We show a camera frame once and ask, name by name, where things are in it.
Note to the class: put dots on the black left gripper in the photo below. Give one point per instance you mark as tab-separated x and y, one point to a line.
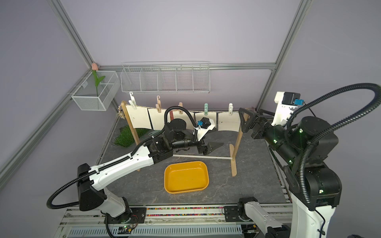
212	146

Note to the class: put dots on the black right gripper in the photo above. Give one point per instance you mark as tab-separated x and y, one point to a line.
261	119

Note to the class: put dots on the green clothespin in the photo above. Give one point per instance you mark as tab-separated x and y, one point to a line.
205	109

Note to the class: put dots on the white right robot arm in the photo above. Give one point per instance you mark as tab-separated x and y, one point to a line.
315	189

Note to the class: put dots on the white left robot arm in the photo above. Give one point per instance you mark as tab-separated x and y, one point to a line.
93	180

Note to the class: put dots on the yellow plastic tray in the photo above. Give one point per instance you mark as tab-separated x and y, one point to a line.
186	177

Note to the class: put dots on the wooden hooked clothespin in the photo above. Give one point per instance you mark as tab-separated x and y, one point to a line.
158	104

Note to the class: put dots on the green artificial grass mat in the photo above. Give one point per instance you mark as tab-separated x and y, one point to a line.
126	139

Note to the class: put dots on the white hooked clothespin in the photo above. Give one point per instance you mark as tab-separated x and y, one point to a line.
132	101

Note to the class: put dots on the pink artificial tulip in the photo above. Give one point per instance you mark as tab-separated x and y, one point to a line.
97	79

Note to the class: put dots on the wooden drying rack frame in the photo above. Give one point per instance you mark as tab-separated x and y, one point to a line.
169	117

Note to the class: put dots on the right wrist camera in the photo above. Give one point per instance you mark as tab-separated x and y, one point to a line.
287	103

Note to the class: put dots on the white wire wall shelf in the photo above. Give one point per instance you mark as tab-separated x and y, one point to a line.
166	77

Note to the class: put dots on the white mesh wall basket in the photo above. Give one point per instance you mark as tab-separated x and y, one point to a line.
85	95

